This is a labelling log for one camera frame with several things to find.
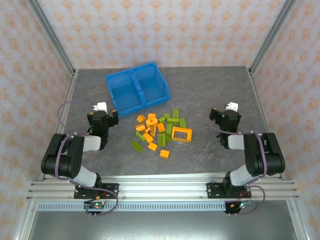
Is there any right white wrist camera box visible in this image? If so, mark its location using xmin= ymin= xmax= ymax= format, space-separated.
xmin=224 ymin=101 xmax=239 ymax=113

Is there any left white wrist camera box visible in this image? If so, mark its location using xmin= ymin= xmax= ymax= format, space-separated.
xmin=91 ymin=101 xmax=108 ymax=114

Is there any grey metal sheet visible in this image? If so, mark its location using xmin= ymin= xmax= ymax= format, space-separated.
xmin=26 ymin=211 xmax=300 ymax=240

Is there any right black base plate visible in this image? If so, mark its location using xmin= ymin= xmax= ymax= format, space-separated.
xmin=206 ymin=181 xmax=252 ymax=200

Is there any orange lego window frame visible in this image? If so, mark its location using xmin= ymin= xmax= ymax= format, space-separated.
xmin=171 ymin=126 xmax=194 ymax=143

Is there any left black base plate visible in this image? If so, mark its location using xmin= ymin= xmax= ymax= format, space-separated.
xmin=73 ymin=183 xmax=120 ymax=200

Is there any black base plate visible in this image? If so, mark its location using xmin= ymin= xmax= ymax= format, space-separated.
xmin=206 ymin=181 xmax=252 ymax=200
xmin=73 ymin=183 xmax=120 ymax=200

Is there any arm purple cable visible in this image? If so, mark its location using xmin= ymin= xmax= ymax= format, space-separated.
xmin=207 ymin=102 xmax=266 ymax=216
xmin=54 ymin=100 xmax=119 ymax=216

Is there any slotted grey cable duct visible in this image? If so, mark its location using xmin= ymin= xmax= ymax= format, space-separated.
xmin=36 ymin=202 xmax=228 ymax=212

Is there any aluminium side rail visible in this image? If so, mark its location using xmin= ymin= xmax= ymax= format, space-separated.
xmin=247 ymin=66 xmax=286 ymax=181
xmin=39 ymin=69 xmax=79 ymax=181

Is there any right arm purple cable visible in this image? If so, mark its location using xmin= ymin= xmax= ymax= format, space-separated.
xmin=207 ymin=102 xmax=266 ymax=216

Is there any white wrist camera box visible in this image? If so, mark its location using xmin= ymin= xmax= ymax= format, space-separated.
xmin=91 ymin=101 xmax=108 ymax=114
xmin=224 ymin=101 xmax=239 ymax=113

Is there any aluminium frame leg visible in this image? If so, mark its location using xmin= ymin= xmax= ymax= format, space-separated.
xmin=12 ymin=201 xmax=38 ymax=240
xmin=286 ymin=199 xmax=309 ymax=240

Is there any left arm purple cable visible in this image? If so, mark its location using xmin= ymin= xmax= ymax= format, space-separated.
xmin=54 ymin=100 xmax=119 ymax=216

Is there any aluminium mounting rail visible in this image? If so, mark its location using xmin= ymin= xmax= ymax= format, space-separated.
xmin=26 ymin=174 xmax=301 ymax=202

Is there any aluminium frame post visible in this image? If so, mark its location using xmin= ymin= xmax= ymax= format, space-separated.
xmin=25 ymin=0 xmax=78 ymax=77
xmin=248 ymin=0 xmax=299 ymax=76

